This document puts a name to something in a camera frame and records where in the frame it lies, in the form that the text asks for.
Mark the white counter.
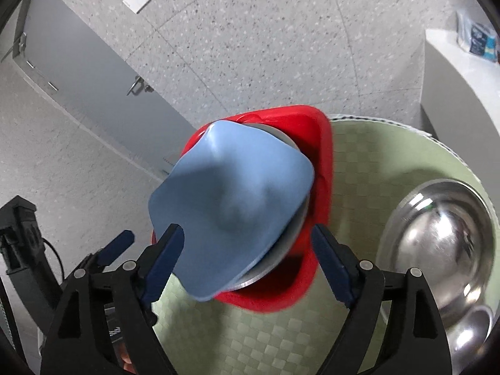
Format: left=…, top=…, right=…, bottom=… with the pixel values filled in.
left=420, top=27, right=500, bottom=188

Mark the steel plate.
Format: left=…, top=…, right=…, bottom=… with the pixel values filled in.
left=217, top=123, right=314, bottom=293

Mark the large steel bowl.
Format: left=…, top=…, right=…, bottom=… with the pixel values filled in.
left=377, top=179, right=499, bottom=360

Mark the small steel bowl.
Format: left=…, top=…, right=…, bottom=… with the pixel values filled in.
left=445, top=305, right=495, bottom=365

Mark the black equipment with cable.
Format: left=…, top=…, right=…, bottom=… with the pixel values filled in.
left=0, top=194, right=65, bottom=360

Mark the blue and white packet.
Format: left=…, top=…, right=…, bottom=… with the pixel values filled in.
left=455, top=6, right=500, bottom=63

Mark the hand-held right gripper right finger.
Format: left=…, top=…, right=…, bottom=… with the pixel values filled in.
left=312, top=224, right=454, bottom=375

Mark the metal door handle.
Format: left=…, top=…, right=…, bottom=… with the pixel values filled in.
left=126, top=75, right=154, bottom=96

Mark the grey door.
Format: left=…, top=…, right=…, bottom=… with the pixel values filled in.
left=12, top=0, right=196, bottom=174

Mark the green checkered table mat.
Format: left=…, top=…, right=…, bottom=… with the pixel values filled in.
left=150, top=119, right=488, bottom=375

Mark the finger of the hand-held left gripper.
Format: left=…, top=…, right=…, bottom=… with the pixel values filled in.
left=83, top=229, right=136, bottom=271

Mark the blue square plate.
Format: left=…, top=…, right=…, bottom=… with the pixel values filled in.
left=147, top=120, right=315, bottom=302

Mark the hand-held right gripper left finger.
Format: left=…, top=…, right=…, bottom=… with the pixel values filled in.
left=39, top=223, right=185, bottom=375

